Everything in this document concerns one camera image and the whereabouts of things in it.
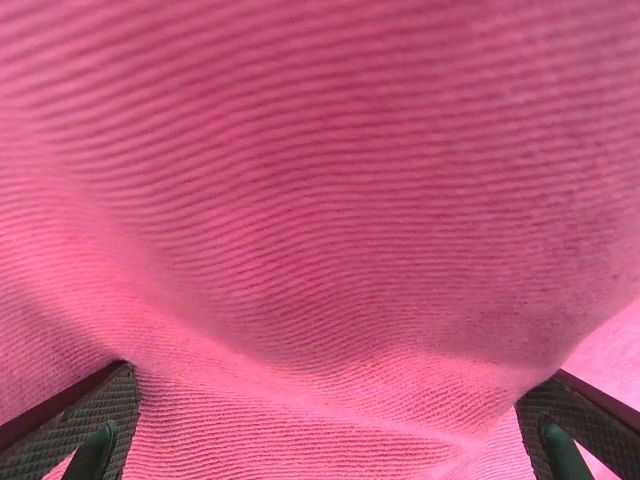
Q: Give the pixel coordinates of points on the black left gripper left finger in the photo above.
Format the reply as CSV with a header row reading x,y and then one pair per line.
x,y
65,425

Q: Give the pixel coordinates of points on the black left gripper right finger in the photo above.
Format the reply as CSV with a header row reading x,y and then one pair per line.
x,y
575,405

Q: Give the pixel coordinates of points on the pink long pants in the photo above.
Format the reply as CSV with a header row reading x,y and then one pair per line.
x,y
320,200

